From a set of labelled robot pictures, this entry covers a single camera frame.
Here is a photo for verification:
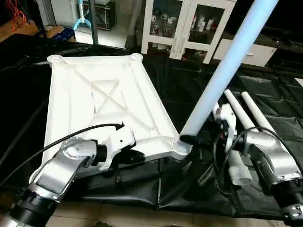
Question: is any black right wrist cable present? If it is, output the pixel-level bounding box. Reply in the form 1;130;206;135
196;127;303;197

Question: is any white drawer unit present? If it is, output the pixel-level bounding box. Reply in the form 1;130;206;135
213;38;278;68

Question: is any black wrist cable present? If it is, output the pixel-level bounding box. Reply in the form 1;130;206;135
196;127;303;197
0;122;126;190

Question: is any black metal pole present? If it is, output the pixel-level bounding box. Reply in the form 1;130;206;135
89;0;99;46

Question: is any black work mat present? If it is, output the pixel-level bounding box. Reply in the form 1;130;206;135
0;33;303;220

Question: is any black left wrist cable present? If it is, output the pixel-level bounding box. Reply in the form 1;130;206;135
0;122;126;190

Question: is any white glass-door cabinet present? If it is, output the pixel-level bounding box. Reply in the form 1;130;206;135
141;0;238;65

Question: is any flat brown cardboard sheet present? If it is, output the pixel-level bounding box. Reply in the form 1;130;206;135
0;19;49;44

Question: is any white plastic table top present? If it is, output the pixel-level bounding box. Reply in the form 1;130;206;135
28;53;194;186

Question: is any brown cardboard box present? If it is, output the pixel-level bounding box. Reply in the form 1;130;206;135
46;26;77;42

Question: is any blue plastic tool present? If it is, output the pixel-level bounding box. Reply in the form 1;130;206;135
71;0;92;30

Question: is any orange cable bundle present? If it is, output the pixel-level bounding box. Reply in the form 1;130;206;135
6;0;29;31

